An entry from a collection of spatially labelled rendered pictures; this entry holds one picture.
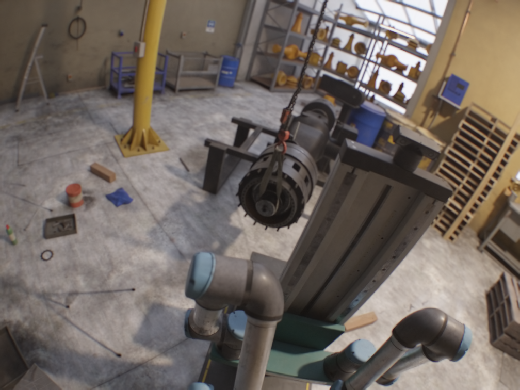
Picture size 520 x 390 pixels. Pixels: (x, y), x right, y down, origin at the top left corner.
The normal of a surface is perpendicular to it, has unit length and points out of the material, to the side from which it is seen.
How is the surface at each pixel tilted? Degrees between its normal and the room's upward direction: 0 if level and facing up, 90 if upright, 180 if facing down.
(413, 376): 0
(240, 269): 5
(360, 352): 8
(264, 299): 58
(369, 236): 90
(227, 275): 22
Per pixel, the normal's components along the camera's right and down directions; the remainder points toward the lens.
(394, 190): -0.18, 0.55
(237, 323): 0.37, -0.75
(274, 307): 0.51, 0.00
